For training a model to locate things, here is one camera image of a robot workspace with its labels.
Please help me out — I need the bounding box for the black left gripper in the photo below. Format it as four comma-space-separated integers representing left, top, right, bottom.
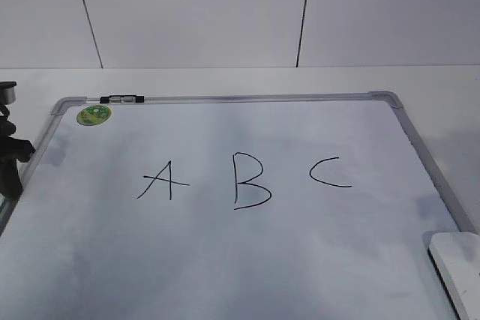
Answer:
1, 104, 35, 199

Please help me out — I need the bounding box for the white board eraser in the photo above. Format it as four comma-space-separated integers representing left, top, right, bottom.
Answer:
428, 232, 479, 320

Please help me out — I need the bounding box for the round green magnet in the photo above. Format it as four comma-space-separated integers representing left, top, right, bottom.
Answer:
76, 105, 112, 127

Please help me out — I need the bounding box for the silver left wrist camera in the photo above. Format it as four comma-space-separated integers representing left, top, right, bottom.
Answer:
0, 81, 17, 106

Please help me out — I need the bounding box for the white board with grey frame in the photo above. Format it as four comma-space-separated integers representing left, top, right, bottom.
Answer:
1, 91, 478, 319

